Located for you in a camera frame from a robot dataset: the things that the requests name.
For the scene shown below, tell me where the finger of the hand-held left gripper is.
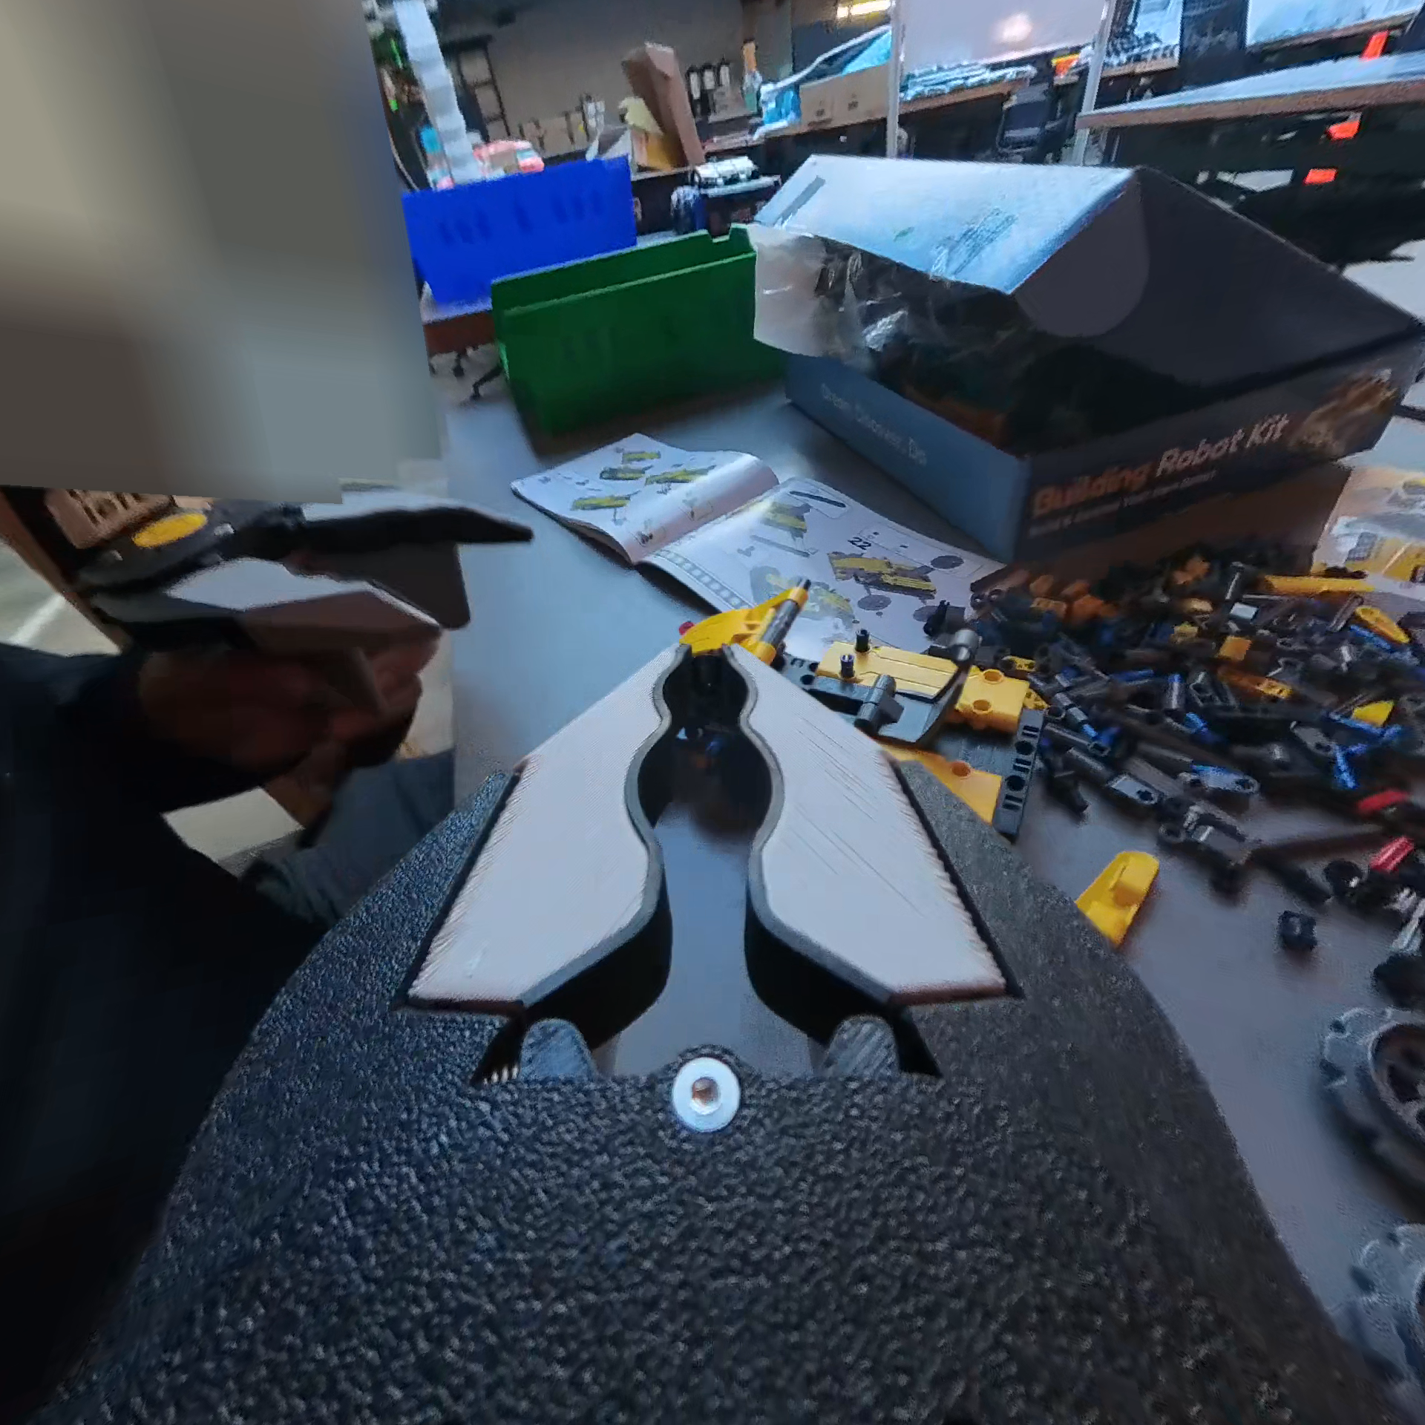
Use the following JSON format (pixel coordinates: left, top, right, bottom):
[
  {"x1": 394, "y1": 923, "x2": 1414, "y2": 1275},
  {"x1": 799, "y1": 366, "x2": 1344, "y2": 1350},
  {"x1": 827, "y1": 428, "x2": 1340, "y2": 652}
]
[
  {"x1": 228, "y1": 562, "x2": 448, "y2": 714},
  {"x1": 284, "y1": 498, "x2": 536, "y2": 630}
]

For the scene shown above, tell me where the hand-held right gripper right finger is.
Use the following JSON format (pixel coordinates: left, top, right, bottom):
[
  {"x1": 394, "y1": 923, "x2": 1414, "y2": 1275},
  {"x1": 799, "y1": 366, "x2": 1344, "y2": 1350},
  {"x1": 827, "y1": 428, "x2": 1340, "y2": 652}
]
[{"x1": 721, "y1": 642, "x2": 1011, "y2": 1005}]

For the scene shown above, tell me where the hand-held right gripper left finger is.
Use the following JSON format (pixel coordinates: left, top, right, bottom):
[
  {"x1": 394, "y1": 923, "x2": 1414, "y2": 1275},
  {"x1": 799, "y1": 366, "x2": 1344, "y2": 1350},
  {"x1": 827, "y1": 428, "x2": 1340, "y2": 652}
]
[{"x1": 404, "y1": 640, "x2": 695, "y2": 1011}]

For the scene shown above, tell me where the yellow grey toy vehicle model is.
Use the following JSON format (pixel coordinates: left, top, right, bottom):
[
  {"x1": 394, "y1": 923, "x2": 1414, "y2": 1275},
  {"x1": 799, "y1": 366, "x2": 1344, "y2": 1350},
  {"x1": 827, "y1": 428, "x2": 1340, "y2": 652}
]
[{"x1": 642, "y1": 576, "x2": 1055, "y2": 841}]

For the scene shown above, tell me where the person's left hand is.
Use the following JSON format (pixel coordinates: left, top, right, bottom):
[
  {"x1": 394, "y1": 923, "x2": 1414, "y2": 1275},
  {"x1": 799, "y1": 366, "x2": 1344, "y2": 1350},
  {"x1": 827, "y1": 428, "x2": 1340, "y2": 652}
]
[{"x1": 141, "y1": 640, "x2": 430, "y2": 802}]

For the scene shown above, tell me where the yellow panel piece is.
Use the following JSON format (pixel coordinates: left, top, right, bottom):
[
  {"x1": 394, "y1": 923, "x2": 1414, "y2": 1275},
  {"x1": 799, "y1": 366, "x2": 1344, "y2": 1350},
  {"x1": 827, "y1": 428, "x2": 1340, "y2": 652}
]
[{"x1": 1075, "y1": 847, "x2": 1162, "y2": 949}]

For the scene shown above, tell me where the open instruction booklet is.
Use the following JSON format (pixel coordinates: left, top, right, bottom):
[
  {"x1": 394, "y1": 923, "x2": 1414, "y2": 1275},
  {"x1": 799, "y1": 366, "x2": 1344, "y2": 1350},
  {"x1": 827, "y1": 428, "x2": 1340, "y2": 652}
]
[{"x1": 510, "y1": 430, "x2": 1005, "y2": 636}]

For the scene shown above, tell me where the green plastic bin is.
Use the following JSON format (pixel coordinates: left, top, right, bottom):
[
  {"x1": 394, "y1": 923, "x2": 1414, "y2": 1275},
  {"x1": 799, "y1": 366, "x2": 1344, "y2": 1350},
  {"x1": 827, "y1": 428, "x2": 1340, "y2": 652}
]
[{"x1": 490, "y1": 223, "x2": 787, "y2": 440}]

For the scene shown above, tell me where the blue plastic bin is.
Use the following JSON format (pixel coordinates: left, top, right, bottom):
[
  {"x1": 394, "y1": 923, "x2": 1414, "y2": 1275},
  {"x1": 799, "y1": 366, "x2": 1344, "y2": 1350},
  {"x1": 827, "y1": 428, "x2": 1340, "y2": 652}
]
[{"x1": 402, "y1": 155, "x2": 640, "y2": 307}]

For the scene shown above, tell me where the pile of small building parts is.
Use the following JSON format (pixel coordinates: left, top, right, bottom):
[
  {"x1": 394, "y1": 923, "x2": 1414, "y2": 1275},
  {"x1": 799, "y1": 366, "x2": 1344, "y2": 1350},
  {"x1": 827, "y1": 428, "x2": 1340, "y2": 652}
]
[{"x1": 925, "y1": 538, "x2": 1425, "y2": 1003}]

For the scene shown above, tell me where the person's black clothed body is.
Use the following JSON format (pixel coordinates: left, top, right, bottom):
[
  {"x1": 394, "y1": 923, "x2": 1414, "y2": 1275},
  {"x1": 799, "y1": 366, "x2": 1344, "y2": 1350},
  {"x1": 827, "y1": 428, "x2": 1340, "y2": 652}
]
[{"x1": 0, "y1": 746, "x2": 458, "y2": 1425}]

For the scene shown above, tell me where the blue kit box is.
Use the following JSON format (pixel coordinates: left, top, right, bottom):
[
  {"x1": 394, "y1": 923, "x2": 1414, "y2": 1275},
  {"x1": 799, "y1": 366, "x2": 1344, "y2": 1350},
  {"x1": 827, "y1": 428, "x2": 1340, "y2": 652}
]
[{"x1": 751, "y1": 153, "x2": 1425, "y2": 566}]

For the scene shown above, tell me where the plastic bag of parts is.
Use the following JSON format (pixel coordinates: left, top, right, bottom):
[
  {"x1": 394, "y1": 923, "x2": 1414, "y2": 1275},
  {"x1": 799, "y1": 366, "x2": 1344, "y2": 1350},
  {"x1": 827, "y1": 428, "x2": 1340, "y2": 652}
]
[{"x1": 751, "y1": 223, "x2": 1071, "y2": 446}]

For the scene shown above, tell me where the cardboard box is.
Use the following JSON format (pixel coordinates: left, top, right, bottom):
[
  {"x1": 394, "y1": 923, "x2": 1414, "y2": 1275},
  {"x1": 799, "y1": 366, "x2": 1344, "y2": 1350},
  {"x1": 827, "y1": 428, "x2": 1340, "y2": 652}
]
[{"x1": 618, "y1": 41, "x2": 709, "y2": 171}]

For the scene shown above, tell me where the cluster of grey toy wheels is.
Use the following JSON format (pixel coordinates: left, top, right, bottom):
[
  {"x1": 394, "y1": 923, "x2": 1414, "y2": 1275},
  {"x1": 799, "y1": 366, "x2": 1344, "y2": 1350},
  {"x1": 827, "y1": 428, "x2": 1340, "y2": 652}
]
[{"x1": 1320, "y1": 1007, "x2": 1425, "y2": 1380}]

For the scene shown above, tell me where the yellow printed leaflet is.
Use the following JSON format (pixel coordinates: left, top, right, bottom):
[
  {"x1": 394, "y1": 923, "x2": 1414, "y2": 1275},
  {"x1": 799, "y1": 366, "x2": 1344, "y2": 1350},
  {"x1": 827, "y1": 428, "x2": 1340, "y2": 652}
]
[{"x1": 1314, "y1": 460, "x2": 1425, "y2": 590}]

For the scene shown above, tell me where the dark background workbench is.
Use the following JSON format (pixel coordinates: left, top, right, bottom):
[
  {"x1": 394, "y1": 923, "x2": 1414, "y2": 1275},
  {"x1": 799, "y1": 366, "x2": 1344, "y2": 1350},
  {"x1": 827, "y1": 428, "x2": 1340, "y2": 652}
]
[{"x1": 1075, "y1": 49, "x2": 1425, "y2": 269}]

